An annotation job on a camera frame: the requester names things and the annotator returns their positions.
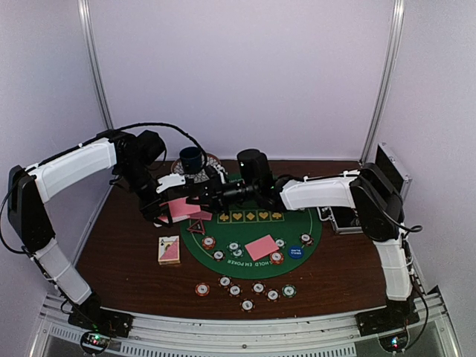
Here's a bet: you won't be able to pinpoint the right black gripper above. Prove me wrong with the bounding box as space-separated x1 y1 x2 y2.
187 173 260 215

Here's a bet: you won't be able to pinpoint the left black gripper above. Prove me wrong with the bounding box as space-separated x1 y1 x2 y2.
117 160 173 228

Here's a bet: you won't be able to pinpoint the pink card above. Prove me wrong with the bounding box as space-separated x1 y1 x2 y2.
245 234 279 262
190 211 213 221

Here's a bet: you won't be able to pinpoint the pink playing card deck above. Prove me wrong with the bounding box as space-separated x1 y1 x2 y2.
154 197 202 227

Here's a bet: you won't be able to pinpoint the triangular black red dealer button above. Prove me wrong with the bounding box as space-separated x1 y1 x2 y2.
187 219 206 235

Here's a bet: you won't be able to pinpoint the red chips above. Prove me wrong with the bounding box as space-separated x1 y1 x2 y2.
269 251 284 265
202 236 216 251

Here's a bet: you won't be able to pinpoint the brown chip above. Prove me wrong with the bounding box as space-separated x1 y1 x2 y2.
300 234 314 246
212 250 225 262

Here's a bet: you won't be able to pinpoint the red poker chip stack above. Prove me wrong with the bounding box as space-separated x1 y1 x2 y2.
195 283 210 297

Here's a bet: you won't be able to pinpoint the blue small blind button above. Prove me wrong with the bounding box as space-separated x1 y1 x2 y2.
288 245 304 260

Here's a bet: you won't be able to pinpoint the green poker chip stack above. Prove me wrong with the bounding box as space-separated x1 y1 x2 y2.
281 284 297 298

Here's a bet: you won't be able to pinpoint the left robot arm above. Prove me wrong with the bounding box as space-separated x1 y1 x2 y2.
3 130 172 330

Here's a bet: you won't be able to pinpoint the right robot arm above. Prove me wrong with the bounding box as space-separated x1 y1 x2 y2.
185 149 422 329

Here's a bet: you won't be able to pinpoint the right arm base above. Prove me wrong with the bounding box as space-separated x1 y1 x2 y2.
356 308 419 353

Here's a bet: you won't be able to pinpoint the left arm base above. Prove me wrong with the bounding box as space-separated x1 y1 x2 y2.
68 309 133 355

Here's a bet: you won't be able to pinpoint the patterned ceramic saucer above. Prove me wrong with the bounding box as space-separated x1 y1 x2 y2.
170 153 222 183

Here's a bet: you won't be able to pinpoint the dark blue mug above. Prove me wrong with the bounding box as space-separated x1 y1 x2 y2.
179 147 202 175

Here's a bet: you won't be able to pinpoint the playing card box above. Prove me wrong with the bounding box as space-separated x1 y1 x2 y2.
158 236 180 265

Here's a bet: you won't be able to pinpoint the round green poker mat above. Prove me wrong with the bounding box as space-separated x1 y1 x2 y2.
180 201 323 280

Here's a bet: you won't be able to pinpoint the scattered brown chip one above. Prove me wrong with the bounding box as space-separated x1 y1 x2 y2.
218 276 231 289

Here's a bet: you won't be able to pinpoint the scattered brown chip two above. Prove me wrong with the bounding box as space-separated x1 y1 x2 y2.
228 284 242 297

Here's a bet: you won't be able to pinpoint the scattered brown chip three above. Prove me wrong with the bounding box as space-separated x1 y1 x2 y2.
240 299 255 312

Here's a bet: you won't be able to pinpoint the aluminium poker chip case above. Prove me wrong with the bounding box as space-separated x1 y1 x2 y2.
315 142 414 235

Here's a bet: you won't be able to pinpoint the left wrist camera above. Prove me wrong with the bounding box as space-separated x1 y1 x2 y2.
155 173 186 194

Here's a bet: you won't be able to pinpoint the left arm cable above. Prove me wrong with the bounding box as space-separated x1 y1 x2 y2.
107 120 209 176

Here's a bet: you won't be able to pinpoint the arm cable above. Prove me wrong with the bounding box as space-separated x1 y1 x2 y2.
390 219 428 335
107 120 209 176

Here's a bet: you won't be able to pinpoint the front aluminium rail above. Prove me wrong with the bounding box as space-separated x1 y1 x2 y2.
27 293 462 356

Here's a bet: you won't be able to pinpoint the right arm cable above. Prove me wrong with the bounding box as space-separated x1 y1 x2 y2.
390 219 428 335

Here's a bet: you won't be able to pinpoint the left aluminium frame post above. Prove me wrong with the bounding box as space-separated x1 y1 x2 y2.
77 0 115 129

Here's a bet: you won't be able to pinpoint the aluminium frame post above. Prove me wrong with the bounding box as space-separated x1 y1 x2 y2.
359 0 405 164
77 0 115 129

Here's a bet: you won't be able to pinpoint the right aluminium frame post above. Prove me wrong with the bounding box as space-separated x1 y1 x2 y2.
359 0 405 164

